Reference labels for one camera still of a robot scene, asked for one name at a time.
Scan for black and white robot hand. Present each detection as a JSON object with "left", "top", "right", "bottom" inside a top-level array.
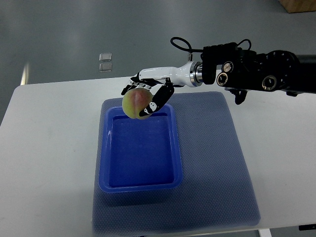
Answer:
[{"left": 121, "top": 61, "right": 202, "bottom": 118}]

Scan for yellow-pink peach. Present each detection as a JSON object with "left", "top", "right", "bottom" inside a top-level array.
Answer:
[{"left": 122, "top": 88, "right": 153, "bottom": 119}]

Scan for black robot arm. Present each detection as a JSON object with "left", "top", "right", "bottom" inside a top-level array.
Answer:
[{"left": 170, "top": 37, "right": 316, "bottom": 105}]

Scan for upper metal floor plate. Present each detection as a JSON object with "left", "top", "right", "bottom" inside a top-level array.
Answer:
[{"left": 99, "top": 53, "right": 112, "bottom": 62}]

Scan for blue plastic tray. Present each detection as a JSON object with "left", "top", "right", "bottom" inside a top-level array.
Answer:
[{"left": 98, "top": 104, "right": 183, "bottom": 194}]

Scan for grey-blue textured mat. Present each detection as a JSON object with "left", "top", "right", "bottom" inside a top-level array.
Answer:
[{"left": 92, "top": 92, "right": 261, "bottom": 237}]

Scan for brown cardboard box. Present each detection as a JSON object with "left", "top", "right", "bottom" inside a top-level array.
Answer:
[{"left": 279, "top": 0, "right": 316, "bottom": 13}]

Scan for black cable loop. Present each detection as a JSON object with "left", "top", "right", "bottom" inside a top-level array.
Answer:
[{"left": 170, "top": 37, "right": 205, "bottom": 61}]

